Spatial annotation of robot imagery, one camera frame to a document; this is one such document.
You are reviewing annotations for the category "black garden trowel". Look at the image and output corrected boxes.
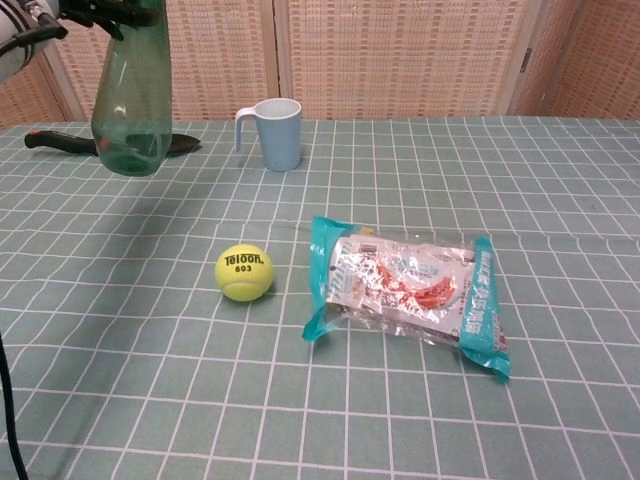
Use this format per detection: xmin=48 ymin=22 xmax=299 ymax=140
xmin=24 ymin=130 xmax=203 ymax=158

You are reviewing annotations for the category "bamboo folding screen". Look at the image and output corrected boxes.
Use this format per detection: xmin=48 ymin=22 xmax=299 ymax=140
xmin=0 ymin=0 xmax=640 ymax=129

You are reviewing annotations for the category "teal snack package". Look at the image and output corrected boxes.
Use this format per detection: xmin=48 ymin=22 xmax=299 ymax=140
xmin=301 ymin=214 xmax=512 ymax=385

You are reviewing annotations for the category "yellow tennis ball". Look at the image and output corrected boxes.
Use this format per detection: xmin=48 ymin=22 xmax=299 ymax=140
xmin=214 ymin=243 xmax=275 ymax=302

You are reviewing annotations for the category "green checkered tablecloth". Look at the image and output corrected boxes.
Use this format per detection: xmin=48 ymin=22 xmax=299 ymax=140
xmin=0 ymin=115 xmax=640 ymax=480

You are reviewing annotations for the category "black cable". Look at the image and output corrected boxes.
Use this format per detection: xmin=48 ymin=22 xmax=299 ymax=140
xmin=0 ymin=334 xmax=29 ymax=480

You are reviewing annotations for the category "light blue mug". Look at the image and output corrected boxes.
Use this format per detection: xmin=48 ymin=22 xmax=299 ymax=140
xmin=234 ymin=97 xmax=303 ymax=173

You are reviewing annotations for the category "green transparent spray bottle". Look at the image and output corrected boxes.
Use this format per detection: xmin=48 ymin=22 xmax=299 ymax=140
xmin=90 ymin=0 xmax=174 ymax=177

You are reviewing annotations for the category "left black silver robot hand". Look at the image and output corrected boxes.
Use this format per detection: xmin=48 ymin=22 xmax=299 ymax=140
xmin=58 ymin=0 xmax=162 ymax=42

